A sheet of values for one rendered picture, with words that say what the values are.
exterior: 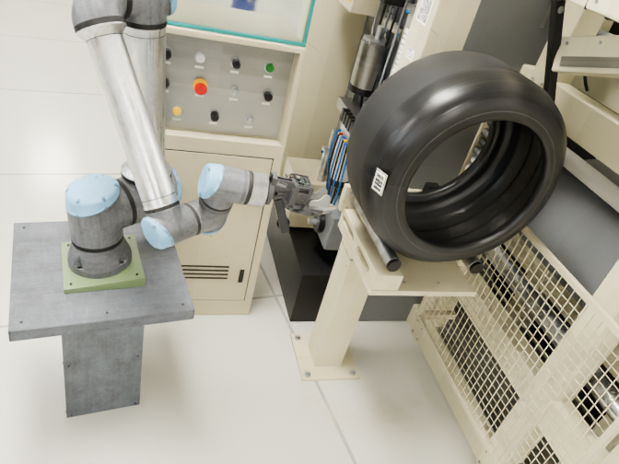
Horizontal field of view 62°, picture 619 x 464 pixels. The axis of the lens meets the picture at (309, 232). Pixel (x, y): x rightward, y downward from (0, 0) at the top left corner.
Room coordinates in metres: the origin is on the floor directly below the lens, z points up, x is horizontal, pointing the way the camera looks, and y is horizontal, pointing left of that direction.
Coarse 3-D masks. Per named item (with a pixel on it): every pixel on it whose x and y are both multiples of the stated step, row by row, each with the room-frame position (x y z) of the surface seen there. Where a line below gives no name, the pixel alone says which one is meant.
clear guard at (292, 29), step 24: (192, 0) 1.68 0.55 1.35; (216, 0) 1.71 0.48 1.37; (240, 0) 1.74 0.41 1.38; (264, 0) 1.77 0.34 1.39; (288, 0) 1.80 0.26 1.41; (312, 0) 1.82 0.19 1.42; (168, 24) 1.65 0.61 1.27; (192, 24) 1.69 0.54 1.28; (216, 24) 1.72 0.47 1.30; (240, 24) 1.74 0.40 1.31; (264, 24) 1.77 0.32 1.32; (288, 24) 1.80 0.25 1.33
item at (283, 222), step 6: (276, 204) 1.18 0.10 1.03; (282, 204) 1.18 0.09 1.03; (276, 210) 1.18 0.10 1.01; (282, 210) 1.18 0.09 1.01; (282, 216) 1.18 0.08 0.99; (276, 222) 1.20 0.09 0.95; (282, 222) 1.18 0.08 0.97; (288, 222) 1.21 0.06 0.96; (282, 228) 1.19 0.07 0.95; (288, 228) 1.19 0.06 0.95
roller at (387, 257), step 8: (360, 208) 1.48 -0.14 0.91; (360, 216) 1.45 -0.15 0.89; (368, 224) 1.40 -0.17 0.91; (368, 232) 1.37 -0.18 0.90; (376, 240) 1.32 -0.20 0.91; (376, 248) 1.31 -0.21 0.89; (384, 248) 1.28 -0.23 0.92; (384, 256) 1.25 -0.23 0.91; (392, 256) 1.24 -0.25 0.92; (392, 264) 1.22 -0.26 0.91; (400, 264) 1.23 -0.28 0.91
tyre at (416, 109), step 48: (384, 96) 1.35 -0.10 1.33; (432, 96) 1.25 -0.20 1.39; (480, 96) 1.25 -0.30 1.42; (528, 96) 1.30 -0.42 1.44; (384, 144) 1.21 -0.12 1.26; (432, 144) 1.20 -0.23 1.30; (528, 144) 1.55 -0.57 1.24; (384, 192) 1.18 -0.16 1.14; (432, 192) 1.56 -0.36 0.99; (480, 192) 1.58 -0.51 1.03; (528, 192) 1.46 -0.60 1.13; (384, 240) 1.23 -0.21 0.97; (432, 240) 1.40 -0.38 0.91; (480, 240) 1.31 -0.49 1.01
